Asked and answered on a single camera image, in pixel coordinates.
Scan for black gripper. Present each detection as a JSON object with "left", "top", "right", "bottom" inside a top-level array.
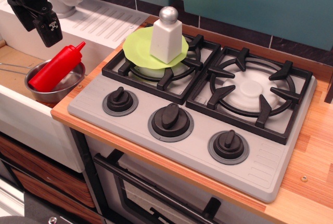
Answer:
[{"left": 7, "top": 0, "right": 63, "bottom": 47}]

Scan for red ketchup squeeze bottle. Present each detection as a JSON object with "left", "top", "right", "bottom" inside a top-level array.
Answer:
[{"left": 28, "top": 42, "right": 86, "bottom": 93}]

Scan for white salt shaker silver cap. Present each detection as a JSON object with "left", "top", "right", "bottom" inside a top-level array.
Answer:
[{"left": 150, "top": 6, "right": 183, "bottom": 64}]

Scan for white toy sink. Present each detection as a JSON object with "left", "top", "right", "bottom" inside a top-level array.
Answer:
[{"left": 1, "top": 0, "right": 148, "bottom": 173}]

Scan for small steel pan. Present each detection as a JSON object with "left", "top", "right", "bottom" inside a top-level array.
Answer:
[{"left": 1, "top": 61, "right": 85, "bottom": 104}]

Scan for light green plastic plate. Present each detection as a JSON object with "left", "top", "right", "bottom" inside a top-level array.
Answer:
[{"left": 123, "top": 27, "right": 189, "bottom": 70}]

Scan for black left stove knob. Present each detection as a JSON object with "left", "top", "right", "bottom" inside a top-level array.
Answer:
[{"left": 102, "top": 86, "right": 138, "bottom": 117}]

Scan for black stove knob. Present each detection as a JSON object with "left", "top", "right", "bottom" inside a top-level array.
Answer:
[
  {"left": 102, "top": 86, "right": 138, "bottom": 117},
  {"left": 208, "top": 130, "right": 250, "bottom": 165},
  {"left": 148, "top": 103, "right": 194, "bottom": 142}
]

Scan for black left burner grate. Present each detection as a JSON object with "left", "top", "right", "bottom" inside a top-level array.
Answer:
[{"left": 102, "top": 34, "right": 221, "bottom": 104}]

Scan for black burner grate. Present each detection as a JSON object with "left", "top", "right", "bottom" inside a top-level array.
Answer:
[
  {"left": 186, "top": 47, "right": 313, "bottom": 144},
  {"left": 102, "top": 34, "right": 221, "bottom": 104}
]

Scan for black middle stove knob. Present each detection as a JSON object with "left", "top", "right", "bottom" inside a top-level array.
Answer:
[{"left": 148, "top": 103, "right": 194, "bottom": 142}]

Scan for wooden drawer fronts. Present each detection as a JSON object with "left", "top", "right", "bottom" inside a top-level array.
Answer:
[{"left": 1, "top": 133, "right": 102, "bottom": 223}]

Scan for grey toy stove top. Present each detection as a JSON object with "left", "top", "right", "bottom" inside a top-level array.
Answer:
[{"left": 67, "top": 23, "right": 317, "bottom": 204}]

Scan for black right stove knob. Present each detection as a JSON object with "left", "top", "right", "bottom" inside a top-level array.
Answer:
[{"left": 208, "top": 130, "right": 250, "bottom": 165}]

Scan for black right burner grate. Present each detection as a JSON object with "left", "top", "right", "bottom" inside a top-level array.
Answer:
[{"left": 186, "top": 47, "right": 313, "bottom": 144}]

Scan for toy oven door with handle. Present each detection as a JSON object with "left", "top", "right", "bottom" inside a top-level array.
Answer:
[{"left": 93, "top": 148, "right": 276, "bottom": 224}]

